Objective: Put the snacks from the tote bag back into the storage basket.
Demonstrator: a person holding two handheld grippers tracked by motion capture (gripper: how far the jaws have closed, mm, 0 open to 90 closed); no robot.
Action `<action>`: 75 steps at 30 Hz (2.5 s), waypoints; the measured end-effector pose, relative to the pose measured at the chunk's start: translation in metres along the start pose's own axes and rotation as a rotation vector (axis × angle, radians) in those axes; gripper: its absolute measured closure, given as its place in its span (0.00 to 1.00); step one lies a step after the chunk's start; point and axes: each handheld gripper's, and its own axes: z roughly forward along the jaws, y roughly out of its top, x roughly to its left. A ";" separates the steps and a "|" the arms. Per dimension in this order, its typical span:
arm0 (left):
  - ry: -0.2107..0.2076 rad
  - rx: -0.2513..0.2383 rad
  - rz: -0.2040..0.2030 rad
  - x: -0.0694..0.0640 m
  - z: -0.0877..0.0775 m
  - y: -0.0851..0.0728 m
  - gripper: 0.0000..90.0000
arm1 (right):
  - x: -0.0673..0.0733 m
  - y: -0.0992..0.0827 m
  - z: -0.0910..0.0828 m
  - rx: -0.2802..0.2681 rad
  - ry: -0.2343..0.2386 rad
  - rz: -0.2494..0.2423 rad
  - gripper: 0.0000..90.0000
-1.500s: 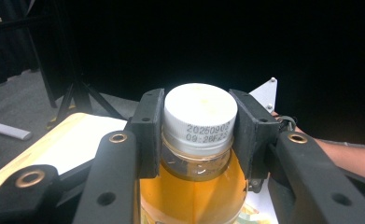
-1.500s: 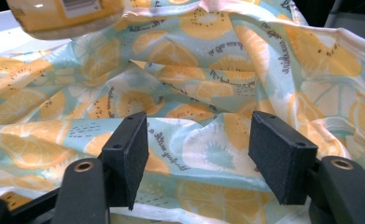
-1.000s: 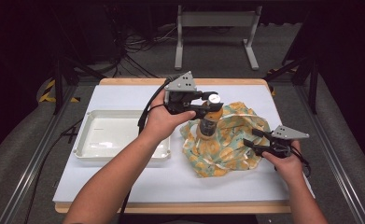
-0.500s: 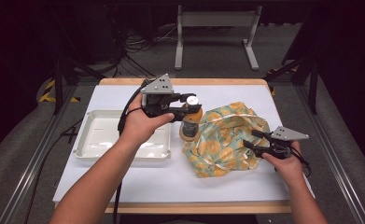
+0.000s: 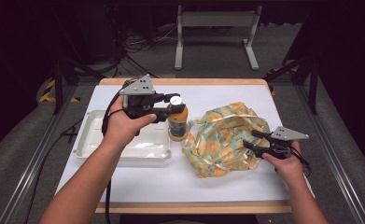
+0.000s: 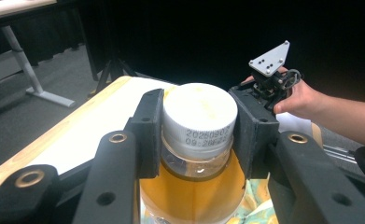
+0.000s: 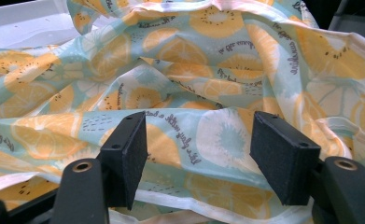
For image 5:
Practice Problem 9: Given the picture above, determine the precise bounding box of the white table sheet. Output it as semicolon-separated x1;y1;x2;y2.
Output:
54;84;316;203

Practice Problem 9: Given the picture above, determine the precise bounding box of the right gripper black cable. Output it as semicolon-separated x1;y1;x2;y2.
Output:
290;145;313;179

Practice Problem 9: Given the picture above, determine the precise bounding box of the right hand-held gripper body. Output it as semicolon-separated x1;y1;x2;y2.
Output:
258;125;310;161

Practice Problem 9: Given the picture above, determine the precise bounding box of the black tripod stand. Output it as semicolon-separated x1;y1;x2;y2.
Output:
263;55;320;115
49;55;107;116

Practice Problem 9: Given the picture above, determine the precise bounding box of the white metal stand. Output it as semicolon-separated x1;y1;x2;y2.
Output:
174;4;263;71

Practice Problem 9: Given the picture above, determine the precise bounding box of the person's right hand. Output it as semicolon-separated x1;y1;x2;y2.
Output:
261;140;305;189

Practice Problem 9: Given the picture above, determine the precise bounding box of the aluminium frame rail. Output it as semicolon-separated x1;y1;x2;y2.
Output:
295;84;365;224
0;84;78;224

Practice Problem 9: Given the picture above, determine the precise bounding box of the yellow black hazard tape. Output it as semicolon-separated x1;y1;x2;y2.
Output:
38;78;80;104

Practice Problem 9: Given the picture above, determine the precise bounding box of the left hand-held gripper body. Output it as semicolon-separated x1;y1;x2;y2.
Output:
119;74;162;120

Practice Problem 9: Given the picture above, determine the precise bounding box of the white plastic tray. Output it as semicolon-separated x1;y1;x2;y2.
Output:
73;109;172;161

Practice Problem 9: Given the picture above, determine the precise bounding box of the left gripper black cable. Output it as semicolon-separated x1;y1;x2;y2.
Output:
101;79;133;224

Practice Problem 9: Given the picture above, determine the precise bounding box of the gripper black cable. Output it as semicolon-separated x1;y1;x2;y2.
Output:
290;145;313;179
101;79;133;224

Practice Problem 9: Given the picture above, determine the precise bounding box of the orange juice bottle white cap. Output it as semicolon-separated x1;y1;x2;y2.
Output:
166;95;190;143

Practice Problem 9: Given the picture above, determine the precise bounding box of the bundle of black floor cables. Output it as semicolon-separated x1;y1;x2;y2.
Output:
106;6;178;78

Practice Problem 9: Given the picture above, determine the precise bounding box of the orange-print cloth bag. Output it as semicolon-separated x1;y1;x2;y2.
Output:
181;101;272;178

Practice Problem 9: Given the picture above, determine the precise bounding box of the person's left hand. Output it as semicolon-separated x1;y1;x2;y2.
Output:
103;95;158;147

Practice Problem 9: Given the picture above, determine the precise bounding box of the thin black floor cable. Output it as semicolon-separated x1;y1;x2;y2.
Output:
23;119;82;224

